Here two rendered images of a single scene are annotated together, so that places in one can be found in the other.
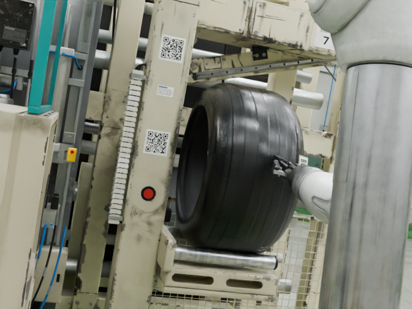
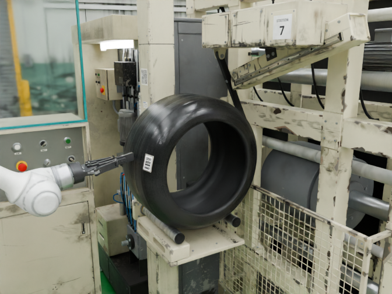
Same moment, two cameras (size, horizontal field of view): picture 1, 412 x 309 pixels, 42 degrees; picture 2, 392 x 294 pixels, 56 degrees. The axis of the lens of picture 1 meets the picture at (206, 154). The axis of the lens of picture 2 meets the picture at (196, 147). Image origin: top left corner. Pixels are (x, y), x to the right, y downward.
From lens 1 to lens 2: 215 cm
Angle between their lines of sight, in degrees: 74
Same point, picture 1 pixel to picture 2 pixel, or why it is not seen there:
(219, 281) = (151, 236)
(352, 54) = not seen: outside the picture
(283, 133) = (143, 136)
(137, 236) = not seen: hidden behind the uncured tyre
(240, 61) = (259, 63)
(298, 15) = (258, 12)
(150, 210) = not seen: hidden behind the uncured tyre
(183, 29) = (145, 62)
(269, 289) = (167, 255)
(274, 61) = (282, 58)
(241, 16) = (225, 30)
